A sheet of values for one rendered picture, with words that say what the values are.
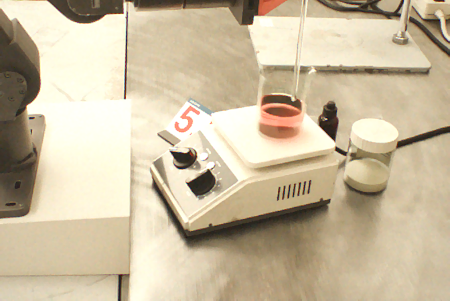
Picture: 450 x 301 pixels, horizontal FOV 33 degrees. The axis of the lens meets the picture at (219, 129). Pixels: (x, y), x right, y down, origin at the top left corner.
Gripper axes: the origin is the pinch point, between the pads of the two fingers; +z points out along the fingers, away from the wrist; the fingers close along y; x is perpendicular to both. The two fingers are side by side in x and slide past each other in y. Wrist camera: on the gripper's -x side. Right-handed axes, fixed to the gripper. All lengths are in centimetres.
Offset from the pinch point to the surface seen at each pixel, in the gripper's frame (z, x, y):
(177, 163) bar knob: -14.2, 23.5, 0.4
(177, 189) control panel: -15.0, 24.7, -3.3
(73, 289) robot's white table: -28.4, 28.0, -14.4
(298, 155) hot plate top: -1.1, 19.6, -6.0
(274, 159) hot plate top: -4.3, 19.5, -6.4
